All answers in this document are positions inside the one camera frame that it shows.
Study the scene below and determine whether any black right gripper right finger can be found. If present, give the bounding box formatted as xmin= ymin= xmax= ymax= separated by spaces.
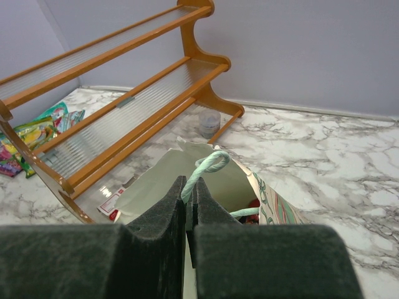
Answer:
xmin=192 ymin=179 xmax=363 ymax=298

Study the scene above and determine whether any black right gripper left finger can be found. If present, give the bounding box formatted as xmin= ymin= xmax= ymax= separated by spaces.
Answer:
xmin=1 ymin=176 xmax=186 ymax=298

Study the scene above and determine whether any red snack packet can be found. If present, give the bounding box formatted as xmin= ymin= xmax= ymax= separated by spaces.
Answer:
xmin=239 ymin=198 xmax=261 ymax=225

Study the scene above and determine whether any green patterned paper bag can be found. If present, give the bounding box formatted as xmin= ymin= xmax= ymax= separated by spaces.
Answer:
xmin=115 ymin=140 xmax=304 ymax=298

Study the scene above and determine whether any green Fox's snack packet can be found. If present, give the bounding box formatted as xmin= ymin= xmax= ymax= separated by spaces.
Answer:
xmin=13 ymin=153 xmax=36 ymax=179

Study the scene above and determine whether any purple berry snack packet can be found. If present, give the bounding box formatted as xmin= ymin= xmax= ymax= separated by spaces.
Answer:
xmin=1 ymin=135 xmax=22 ymax=178

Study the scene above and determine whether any yellow fruit snack packet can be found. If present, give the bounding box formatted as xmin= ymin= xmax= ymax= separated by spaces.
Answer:
xmin=14 ymin=116 xmax=59 ymax=150

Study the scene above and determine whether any teal snack packet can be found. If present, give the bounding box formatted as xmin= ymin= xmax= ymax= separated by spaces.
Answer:
xmin=36 ymin=102 xmax=85 ymax=133

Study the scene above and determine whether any red white small box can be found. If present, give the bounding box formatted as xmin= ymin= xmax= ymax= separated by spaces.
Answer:
xmin=97 ymin=187 xmax=125 ymax=223

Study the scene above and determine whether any orange wooden tiered rack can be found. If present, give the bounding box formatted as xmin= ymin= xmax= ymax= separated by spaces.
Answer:
xmin=1 ymin=1 xmax=244 ymax=224

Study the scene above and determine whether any small clear plastic jar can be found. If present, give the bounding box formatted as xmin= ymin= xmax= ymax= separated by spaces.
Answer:
xmin=198 ymin=110 xmax=221 ymax=139

